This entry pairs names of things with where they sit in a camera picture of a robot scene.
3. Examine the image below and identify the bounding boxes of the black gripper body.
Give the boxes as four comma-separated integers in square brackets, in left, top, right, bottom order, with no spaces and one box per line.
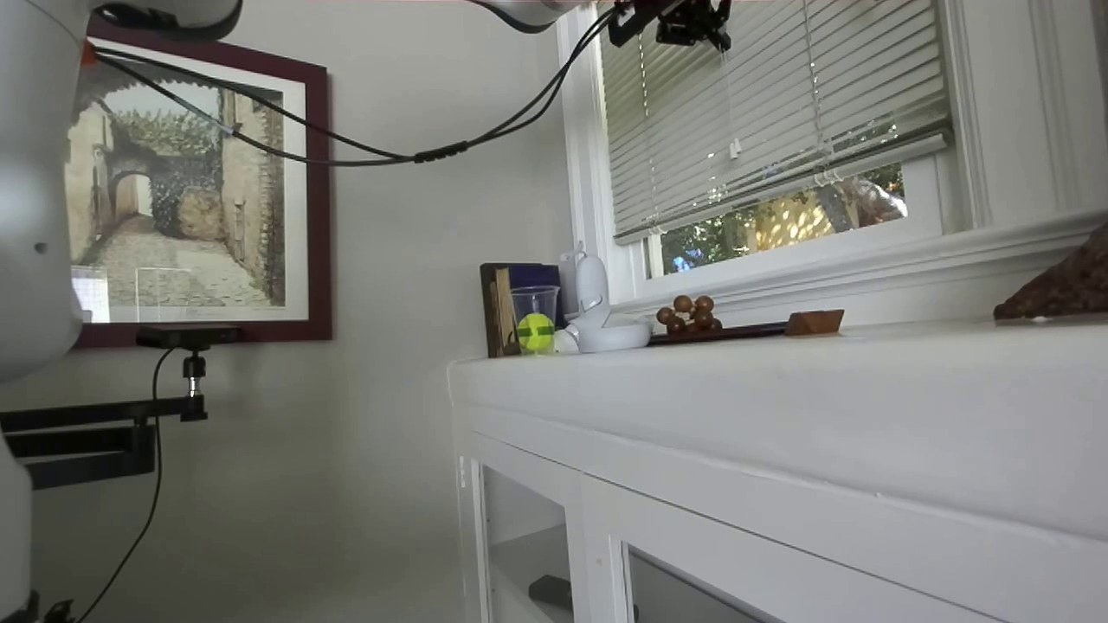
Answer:
[609,0,731,51]

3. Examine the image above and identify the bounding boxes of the beige window blinds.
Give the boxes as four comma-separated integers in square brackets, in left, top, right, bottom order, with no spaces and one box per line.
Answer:
[602,0,953,241]

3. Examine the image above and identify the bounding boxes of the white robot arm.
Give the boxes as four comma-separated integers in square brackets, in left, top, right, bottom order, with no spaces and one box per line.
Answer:
[0,0,731,623]

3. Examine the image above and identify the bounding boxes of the white swan figurine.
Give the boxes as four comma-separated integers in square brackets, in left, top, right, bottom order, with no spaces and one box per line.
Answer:
[554,246,609,353]

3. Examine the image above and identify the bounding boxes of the brown wooden bead figure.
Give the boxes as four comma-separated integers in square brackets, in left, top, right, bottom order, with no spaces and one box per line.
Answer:
[654,293,724,339]

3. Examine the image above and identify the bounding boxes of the clear drinking glass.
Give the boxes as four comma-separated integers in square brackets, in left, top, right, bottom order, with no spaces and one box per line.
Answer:
[513,283,557,357]

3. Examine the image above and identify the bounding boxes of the white shallow dish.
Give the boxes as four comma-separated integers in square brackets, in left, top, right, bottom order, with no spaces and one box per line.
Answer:
[580,322,650,353]

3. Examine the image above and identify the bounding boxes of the dark wooden tray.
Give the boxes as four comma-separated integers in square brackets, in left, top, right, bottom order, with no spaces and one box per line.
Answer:
[648,308,846,345]

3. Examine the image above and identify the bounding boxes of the green tennis ball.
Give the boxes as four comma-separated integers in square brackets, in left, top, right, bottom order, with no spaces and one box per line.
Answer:
[517,313,554,353]

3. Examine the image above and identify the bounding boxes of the framed street painting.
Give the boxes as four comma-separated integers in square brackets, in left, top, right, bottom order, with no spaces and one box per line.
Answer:
[65,20,334,345]

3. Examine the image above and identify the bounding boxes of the white glass-door cabinet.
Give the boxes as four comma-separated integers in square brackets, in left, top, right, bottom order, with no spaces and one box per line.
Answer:
[452,326,1108,623]

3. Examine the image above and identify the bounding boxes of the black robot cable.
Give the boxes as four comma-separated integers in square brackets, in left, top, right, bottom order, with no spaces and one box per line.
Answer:
[90,3,634,170]

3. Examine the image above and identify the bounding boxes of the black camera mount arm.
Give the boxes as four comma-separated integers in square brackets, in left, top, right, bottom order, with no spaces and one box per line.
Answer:
[0,326,243,489]

